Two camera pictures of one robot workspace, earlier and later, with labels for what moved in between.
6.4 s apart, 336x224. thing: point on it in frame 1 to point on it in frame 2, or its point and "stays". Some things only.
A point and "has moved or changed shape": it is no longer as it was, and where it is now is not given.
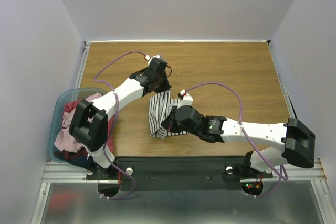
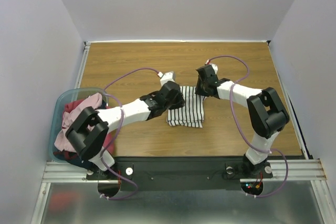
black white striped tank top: x=160 y=105 has moved or changed shape
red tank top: x=70 y=106 stays
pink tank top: x=64 y=140 stays
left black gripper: x=166 y=85 to x=179 y=103
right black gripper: x=169 y=123 to x=202 y=88
